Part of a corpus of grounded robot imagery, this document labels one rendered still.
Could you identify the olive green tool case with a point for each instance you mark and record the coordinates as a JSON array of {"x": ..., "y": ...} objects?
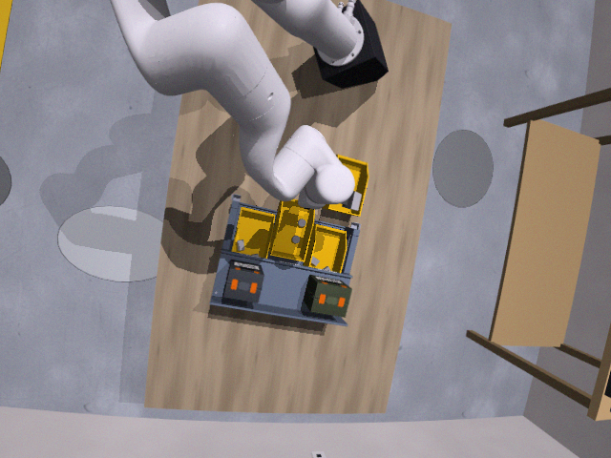
[{"x": 327, "y": 296}]

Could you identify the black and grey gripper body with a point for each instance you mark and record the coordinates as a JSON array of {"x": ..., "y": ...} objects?
[{"x": 305, "y": 202}]

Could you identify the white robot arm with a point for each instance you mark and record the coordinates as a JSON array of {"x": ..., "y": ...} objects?
[{"x": 211, "y": 47}]

